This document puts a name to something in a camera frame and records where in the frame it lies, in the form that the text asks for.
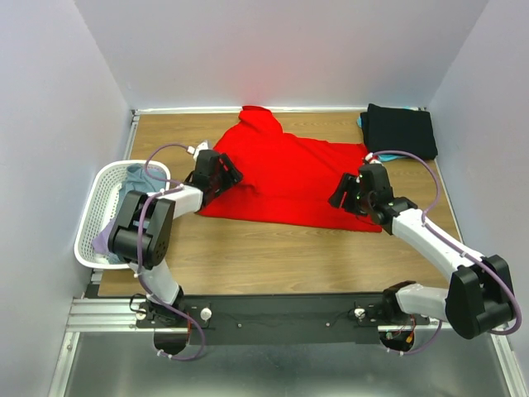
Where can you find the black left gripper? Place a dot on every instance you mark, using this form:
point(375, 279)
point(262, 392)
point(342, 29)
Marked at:
point(232, 176)

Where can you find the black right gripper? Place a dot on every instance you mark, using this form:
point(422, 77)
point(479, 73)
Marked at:
point(347, 183)

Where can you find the red t shirt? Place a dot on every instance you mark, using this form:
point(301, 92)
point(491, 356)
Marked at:
point(286, 179)

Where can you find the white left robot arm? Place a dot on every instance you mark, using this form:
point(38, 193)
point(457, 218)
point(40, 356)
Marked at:
point(142, 228)

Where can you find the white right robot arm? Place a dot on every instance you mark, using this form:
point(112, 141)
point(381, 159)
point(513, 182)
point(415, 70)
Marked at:
point(479, 297)

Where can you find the cyan folded t shirt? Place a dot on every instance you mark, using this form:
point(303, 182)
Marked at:
point(388, 157)

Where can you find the black folded t shirt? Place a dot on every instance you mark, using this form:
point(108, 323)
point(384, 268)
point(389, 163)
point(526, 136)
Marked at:
point(421, 141)

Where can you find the grey blue t shirt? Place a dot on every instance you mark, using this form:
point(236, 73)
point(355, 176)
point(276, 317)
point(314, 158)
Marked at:
point(137, 179)

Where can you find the white laundry basket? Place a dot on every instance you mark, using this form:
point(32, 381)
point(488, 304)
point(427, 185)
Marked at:
point(99, 210)

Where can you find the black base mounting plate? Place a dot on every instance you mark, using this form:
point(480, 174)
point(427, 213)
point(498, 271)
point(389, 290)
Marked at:
point(399, 338)

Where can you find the lavender t shirt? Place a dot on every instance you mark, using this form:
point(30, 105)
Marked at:
point(100, 242)

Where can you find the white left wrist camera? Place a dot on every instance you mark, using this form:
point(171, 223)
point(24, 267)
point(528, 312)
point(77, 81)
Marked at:
point(194, 150)

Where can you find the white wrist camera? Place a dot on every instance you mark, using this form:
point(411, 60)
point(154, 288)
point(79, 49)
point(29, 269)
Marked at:
point(371, 159)
point(194, 150)

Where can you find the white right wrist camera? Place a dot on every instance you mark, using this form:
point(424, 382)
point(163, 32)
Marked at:
point(371, 159)

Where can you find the aluminium frame rail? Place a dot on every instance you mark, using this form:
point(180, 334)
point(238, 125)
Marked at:
point(99, 314)

